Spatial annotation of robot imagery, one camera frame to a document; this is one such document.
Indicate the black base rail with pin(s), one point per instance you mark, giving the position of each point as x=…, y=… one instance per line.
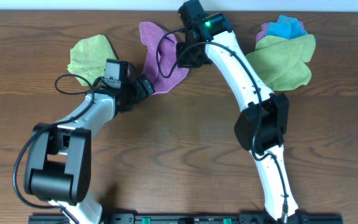
x=242, y=218

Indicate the folded light green cloth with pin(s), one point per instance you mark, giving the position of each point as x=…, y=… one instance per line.
x=88, y=57

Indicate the olive green cloth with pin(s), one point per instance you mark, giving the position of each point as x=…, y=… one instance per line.
x=282, y=63

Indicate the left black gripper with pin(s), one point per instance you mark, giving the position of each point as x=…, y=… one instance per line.
x=142, y=92

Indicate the purple microfiber cloth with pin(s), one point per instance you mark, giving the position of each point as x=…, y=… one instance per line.
x=150, y=35

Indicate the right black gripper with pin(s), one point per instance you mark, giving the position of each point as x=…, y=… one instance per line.
x=184, y=62

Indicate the blue cloth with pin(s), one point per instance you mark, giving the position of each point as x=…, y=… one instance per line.
x=286, y=27

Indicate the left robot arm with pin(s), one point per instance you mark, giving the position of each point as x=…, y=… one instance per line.
x=58, y=167

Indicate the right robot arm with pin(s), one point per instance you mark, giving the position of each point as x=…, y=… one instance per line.
x=262, y=123

